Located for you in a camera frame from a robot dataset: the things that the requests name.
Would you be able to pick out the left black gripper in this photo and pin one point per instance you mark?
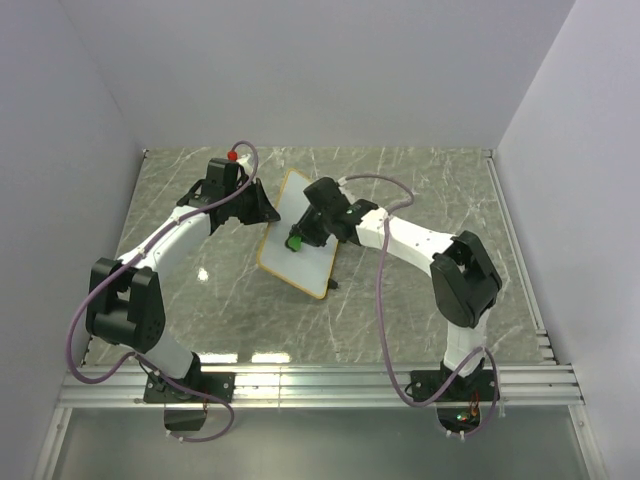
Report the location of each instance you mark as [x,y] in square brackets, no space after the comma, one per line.
[264,210]

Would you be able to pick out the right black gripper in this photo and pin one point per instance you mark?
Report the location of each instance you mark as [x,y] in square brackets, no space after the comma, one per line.
[305,232]

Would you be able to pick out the green whiteboard eraser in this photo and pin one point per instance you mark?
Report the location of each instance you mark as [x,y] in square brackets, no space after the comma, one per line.
[294,243]

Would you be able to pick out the white board with orange frame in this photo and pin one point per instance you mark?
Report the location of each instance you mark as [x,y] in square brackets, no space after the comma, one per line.
[284,253]

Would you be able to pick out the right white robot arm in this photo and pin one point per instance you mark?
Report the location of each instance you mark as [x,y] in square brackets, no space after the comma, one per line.
[464,279]

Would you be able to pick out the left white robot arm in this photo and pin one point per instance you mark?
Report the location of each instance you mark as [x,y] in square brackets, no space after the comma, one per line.
[127,306]

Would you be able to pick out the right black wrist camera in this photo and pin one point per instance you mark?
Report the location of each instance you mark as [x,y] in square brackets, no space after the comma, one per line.
[324,196]

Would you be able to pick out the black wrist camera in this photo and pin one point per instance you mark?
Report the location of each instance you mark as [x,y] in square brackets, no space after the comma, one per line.
[324,196]
[221,178]

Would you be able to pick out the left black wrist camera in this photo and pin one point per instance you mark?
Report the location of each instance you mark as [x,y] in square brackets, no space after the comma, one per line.
[221,178]

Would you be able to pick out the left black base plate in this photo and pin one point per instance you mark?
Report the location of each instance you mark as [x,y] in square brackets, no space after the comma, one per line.
[159,390]

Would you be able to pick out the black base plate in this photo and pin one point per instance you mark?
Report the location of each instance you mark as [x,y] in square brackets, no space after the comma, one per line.
[159,390]
[479,385]

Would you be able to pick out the right side aluminium rail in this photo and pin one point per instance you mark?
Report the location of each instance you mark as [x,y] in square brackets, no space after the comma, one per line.
[542,336]

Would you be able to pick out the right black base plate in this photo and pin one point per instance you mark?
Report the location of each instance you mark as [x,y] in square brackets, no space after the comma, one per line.
[479,385]

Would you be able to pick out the aluminium mounting rail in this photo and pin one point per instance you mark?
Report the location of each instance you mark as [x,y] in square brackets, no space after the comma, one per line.
[323,386]

